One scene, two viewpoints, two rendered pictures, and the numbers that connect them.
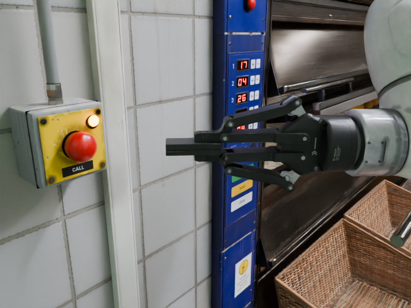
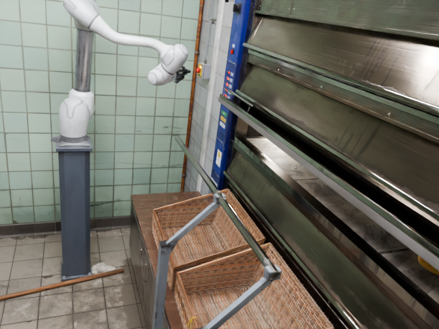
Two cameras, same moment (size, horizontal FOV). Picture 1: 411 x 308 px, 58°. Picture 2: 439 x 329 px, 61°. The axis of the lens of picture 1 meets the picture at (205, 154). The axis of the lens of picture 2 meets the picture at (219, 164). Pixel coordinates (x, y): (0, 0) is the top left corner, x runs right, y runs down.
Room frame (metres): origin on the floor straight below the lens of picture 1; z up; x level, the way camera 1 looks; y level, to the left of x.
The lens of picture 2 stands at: (1.85, -2.16, 1.90)
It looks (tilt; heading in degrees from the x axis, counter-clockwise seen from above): 23 degrees down; 116
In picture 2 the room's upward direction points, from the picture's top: 8 degrees clockwise
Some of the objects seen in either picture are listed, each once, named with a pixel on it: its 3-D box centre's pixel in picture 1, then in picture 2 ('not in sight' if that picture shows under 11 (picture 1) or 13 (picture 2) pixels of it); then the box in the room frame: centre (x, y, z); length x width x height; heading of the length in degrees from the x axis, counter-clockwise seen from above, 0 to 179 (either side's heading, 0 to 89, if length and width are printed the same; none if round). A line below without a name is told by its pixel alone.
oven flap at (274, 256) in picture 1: (361, 162); (311, 244); (1.65, -0.75, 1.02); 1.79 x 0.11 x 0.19; 139
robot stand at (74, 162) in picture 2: not in sight; (75, 211); (0.09, -0.62, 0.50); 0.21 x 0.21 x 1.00; 51
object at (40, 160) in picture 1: (61, 140); (204, 70); (0.48, 0.20, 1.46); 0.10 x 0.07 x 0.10; 139
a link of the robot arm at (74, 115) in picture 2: not in sight; (73, 115); (0.08, -0.62, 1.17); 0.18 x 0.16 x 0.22; 125
